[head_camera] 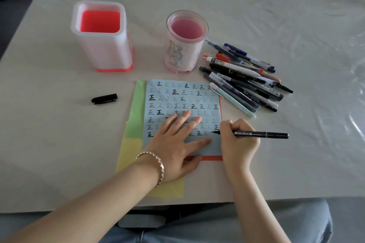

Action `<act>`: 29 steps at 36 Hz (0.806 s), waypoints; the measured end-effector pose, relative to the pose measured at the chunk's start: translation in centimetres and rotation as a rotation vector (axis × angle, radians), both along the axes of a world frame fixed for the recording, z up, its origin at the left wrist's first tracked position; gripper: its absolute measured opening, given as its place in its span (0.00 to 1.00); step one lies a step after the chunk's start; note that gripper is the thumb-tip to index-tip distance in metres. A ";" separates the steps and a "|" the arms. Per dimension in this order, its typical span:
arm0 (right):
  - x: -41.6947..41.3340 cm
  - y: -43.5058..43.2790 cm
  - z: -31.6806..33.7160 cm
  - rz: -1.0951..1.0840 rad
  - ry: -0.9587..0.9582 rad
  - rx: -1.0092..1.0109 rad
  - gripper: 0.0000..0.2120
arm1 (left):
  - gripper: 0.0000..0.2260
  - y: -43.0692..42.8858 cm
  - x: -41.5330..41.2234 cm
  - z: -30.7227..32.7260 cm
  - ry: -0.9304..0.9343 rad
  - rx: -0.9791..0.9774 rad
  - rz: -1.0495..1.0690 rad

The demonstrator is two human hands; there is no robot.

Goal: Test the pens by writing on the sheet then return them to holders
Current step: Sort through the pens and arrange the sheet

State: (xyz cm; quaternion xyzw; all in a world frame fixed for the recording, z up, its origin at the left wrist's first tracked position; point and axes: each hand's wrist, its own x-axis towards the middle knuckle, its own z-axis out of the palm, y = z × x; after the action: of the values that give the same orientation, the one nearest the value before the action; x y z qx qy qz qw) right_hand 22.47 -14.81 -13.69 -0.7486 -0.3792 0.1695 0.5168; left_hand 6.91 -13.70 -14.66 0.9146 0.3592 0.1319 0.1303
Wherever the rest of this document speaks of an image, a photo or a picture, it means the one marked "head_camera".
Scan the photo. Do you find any person's right hand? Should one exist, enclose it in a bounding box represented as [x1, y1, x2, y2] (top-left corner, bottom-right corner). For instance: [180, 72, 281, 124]
[219, 118, 262, 178]

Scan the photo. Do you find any person's left hand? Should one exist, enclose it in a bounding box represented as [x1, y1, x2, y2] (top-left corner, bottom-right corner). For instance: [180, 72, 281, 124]
[142, 110, 213, 185]

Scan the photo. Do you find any red paper sheet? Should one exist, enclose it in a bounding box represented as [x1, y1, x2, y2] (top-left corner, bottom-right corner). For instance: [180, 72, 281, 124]
[184, 95, 224, 162]

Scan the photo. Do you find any black marker pen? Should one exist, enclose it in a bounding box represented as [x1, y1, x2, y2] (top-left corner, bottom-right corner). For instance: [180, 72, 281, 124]
[210, 129, 289, 139]

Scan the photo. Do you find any yellow paper sheet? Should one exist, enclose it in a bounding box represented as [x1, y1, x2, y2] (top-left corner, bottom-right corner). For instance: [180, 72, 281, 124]
[115, 121, 186, 200]

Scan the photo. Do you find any green paper sheet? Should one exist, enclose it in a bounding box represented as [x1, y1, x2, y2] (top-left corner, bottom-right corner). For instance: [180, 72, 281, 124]
[125, 80, 148, 139]

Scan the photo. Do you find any blue paper with writing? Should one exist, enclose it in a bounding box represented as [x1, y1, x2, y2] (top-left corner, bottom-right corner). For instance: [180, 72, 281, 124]
[141, 79, 223, 157]

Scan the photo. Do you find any pile of assorted pens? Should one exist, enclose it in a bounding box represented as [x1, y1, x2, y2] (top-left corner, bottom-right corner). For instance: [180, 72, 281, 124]
[198, 38, 294, 119]

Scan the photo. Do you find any black pen cap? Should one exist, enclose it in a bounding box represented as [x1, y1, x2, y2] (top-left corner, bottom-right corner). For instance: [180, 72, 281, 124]
[91, 93, 118, 105]

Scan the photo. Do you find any round pink pen holder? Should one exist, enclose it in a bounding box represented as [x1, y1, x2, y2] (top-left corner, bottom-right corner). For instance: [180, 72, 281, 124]
[163, 9, 209, 73]

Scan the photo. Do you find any square white red pen holder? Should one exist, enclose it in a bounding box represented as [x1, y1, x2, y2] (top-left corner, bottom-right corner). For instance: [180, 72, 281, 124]
[70, 0, 134, 73]

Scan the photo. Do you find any person's left forearm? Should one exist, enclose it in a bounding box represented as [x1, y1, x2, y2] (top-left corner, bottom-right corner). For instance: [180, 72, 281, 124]
[0, 154, 162, 243]

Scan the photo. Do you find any person's right forearm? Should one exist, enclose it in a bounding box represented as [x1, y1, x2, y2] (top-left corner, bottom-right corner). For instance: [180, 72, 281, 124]
[228, 170, 291, 243]

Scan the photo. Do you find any silver link bracelet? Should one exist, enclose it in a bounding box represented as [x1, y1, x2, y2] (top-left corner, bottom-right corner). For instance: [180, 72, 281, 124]
[135, 151, 165, 188]

